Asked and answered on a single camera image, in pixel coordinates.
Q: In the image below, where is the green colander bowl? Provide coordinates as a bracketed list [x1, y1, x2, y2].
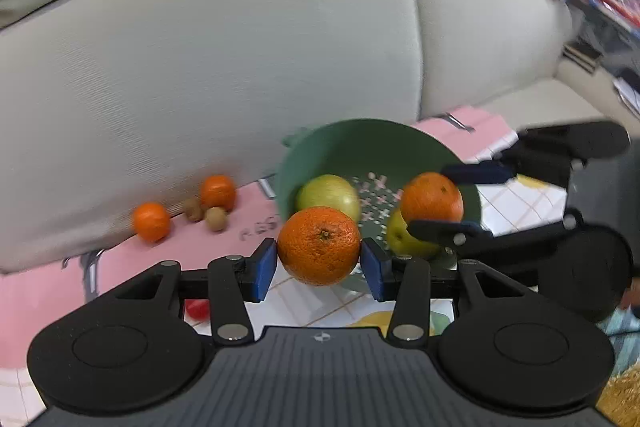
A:
[274, 119, 461, 251]

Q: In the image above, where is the lemon print pink cloth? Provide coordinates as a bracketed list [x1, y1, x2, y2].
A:
[0, 103, 572, 425]

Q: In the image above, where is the yellow fuzzy blanket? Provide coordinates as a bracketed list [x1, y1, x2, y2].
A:
[597, 363, 640, 427]

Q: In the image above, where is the red tomato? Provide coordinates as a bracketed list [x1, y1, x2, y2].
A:
[184, 299, 210, 322]

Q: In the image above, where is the yellow pear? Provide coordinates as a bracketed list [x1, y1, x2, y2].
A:
[385, 208, 442, 259]
[295, 174, 361, 222]

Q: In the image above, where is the beige fabric sofa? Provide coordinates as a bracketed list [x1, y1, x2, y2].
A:
[1, 0, 639, 273]

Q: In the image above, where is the orange tangerine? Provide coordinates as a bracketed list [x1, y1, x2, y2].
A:
[200, 174, 236, 212]
[131, 202, 171, 243]
[399, 172, 464, 223]
[277, 206, 360, 286]

